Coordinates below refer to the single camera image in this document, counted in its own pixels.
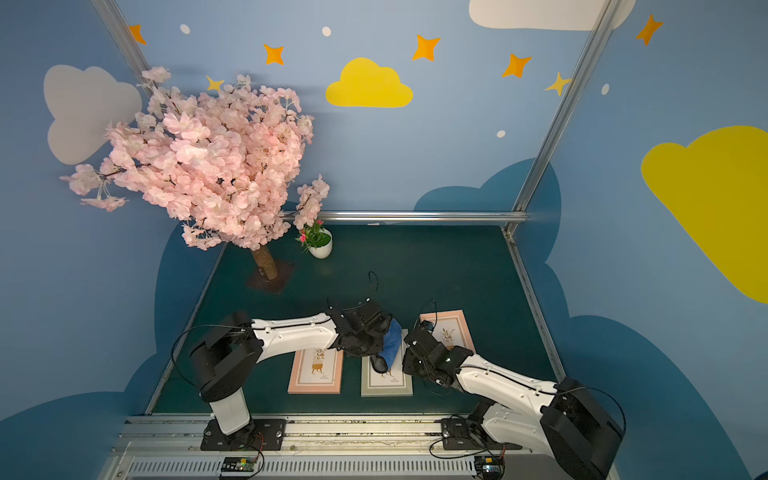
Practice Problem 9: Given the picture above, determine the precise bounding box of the blue black-edged cloth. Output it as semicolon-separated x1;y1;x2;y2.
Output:
370;319;402;374

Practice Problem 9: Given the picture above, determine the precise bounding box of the pink picture frame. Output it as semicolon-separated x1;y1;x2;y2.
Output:
420;310;475;352
288;349;344;395

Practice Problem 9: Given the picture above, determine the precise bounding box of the grey-green picture frame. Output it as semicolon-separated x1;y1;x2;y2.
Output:
361;329;413;397

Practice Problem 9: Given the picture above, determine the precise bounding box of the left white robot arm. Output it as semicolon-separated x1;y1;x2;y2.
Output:
189;300;402;440

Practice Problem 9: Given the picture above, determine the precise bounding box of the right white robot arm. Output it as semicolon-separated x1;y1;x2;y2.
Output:
403;324;625;479

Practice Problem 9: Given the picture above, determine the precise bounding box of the white pot with plant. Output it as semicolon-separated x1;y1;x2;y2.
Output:
296;220;333;259

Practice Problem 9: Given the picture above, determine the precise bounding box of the pink blossom artificial tree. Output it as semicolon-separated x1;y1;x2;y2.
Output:
64;67;330;293

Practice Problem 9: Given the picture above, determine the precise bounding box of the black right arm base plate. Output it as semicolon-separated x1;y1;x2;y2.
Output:
440;415;500;451

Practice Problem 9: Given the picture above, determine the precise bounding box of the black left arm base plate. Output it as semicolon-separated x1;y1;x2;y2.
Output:
200;418;287;452

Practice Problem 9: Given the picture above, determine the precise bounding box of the aluminium mounting rail front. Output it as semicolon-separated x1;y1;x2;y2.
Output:
100;414;571;479

